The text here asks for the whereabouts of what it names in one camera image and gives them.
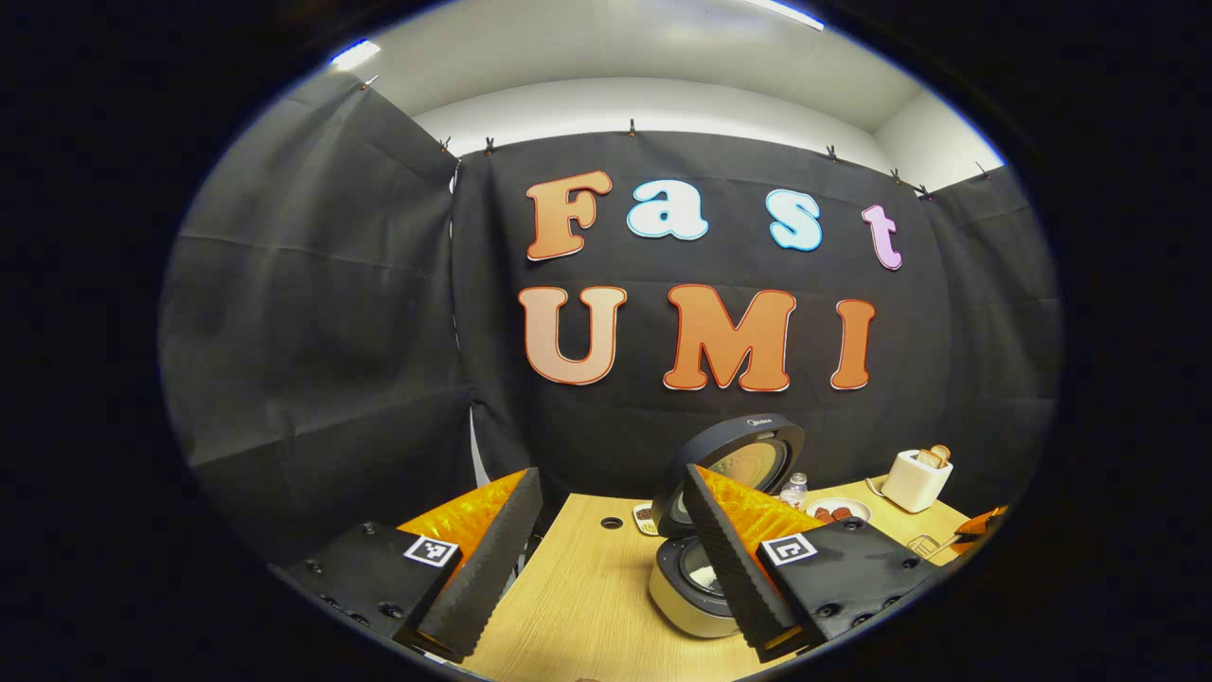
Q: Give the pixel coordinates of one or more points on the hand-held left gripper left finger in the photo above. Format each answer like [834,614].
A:
[492,578]

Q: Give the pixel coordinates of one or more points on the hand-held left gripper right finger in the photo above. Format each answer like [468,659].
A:
[729,568]

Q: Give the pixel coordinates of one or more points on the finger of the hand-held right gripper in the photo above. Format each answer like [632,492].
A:
[985,519]

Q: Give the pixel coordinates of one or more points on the black rice cooker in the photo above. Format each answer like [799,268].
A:
[748,440]

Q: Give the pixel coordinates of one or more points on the toast slice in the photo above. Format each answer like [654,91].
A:
[941,454]
[926,459]

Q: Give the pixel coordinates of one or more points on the white toaster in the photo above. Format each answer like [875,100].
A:
[909,483]

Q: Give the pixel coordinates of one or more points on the white divided sauce dish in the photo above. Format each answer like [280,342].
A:
[645,519]

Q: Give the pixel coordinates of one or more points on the small clear drink bottle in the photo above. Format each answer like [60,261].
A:
[793,491]

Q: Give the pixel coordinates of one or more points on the white round plate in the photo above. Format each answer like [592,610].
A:
[860,510]

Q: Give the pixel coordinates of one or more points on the black backdrop cloth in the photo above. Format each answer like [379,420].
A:
[331,332]

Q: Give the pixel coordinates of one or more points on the row of backdrop clips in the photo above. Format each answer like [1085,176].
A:
[632,128]

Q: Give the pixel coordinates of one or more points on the ceiling light strip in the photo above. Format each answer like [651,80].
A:
[786,13]
[355,54]

